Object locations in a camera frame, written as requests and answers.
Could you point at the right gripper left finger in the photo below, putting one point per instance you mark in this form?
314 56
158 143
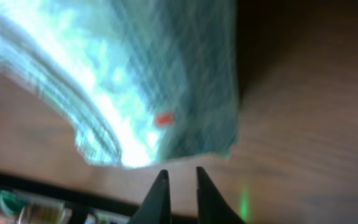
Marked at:
155 209

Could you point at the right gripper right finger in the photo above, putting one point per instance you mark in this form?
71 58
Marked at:
212 208

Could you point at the green Zappy wipes pack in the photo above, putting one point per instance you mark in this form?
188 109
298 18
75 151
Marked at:
141 82

